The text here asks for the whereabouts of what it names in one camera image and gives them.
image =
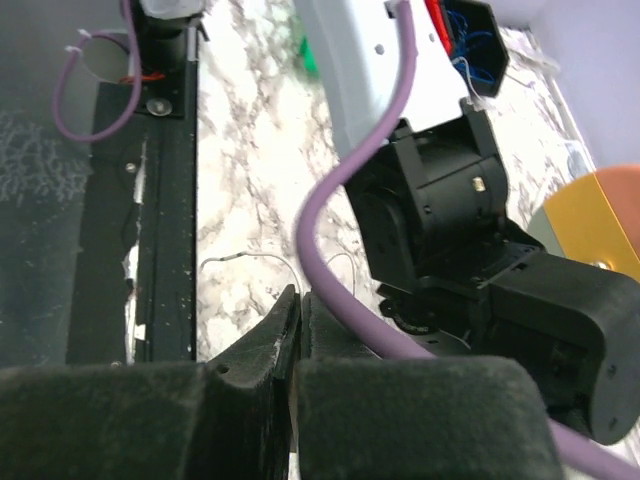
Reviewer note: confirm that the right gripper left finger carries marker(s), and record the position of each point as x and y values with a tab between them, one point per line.
265	356

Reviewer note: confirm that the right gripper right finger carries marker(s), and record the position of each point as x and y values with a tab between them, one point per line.
322	336

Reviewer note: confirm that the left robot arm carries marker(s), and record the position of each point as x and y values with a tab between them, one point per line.
431	207

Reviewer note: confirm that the green storage bin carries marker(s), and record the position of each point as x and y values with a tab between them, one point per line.
307	57

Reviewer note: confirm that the cream cylindrical drawer cabinet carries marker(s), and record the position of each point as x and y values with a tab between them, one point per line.
594	220

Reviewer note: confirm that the red storage bin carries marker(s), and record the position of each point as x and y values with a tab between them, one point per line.
437	12

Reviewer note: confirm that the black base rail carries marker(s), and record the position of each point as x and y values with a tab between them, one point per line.
135	284

